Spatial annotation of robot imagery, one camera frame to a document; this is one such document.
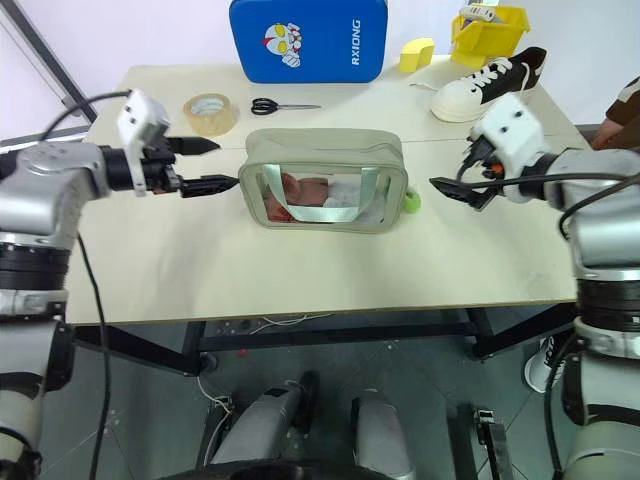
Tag yellow plastic storage bin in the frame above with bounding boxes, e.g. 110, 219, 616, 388
449, 5, 532, 69

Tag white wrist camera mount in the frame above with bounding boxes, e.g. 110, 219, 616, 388
469, 94, 549, 204
117, 88, 172, 197

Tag person in brown shirt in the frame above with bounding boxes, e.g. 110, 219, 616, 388
589, 74, 640, 152

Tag black metal stand post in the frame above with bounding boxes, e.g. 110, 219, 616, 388
194, 394, 236, 469
456, 402, 517, 480

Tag green zip pouch clear window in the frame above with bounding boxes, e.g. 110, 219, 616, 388
237, 128, 407, 235

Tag blue hard case cartoon print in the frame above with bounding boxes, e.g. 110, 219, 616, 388
228, 0, 386, 85

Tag dark grey metal beam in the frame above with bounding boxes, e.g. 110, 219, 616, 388
0, 0, 99, 122

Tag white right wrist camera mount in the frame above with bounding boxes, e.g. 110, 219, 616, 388
469, 94, 549, 204

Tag thin white wire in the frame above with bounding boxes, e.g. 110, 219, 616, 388
197, 312, 334, 417

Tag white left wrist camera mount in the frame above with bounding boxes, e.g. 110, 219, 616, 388
117, 88, 172, 197

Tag silver right robot leg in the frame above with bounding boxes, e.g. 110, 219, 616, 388
349, 389, 419, 480

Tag silver robot leg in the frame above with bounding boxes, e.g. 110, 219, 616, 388
349, 389, 419, 480
212, 370, 322, 472

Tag pink item inside pouch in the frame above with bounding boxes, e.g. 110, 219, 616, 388
264, 172, 331, 224

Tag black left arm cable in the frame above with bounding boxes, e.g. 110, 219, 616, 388
39, 88, 134, 480

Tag white object with black print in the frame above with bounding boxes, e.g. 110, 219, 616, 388
523, 333, 569, 395

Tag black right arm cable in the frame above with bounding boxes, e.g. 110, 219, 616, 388
455, 149, 640, 480

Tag white item inside pouch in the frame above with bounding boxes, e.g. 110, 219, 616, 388
322, 177, 389, 224

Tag black handled scissors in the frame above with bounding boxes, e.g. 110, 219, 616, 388
250, 97, 323, 117

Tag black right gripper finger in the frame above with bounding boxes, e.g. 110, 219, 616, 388
428, 175, 494, 213

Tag black metal table frame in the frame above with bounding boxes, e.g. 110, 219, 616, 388
72, 303, 577, 379

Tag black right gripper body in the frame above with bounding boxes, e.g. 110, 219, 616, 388
461, 132, 504, 181

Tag silver left robot leg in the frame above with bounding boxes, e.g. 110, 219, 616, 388
212, 370, 322, 472

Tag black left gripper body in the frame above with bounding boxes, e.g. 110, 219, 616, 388
141, 137, 184, 199

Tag dark rounded shape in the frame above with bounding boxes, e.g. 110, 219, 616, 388
159, 460, 417, 480

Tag brown packing tape roll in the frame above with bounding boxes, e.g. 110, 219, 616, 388
182, 92, 241, 139

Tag yellow foam block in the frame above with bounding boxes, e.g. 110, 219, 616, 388
398, 37, 436, 74

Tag black and white sneaker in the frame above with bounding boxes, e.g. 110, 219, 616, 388
408, 46, 548, 123

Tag white item in bin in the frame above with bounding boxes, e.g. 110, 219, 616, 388
459, 1, 499, 23

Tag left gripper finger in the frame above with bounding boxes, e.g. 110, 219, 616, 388
167, 135, 222, 157
180, 174, 239, 200

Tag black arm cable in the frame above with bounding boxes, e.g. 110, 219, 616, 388
39, 88, 134, 480
455, 149, 640, 480

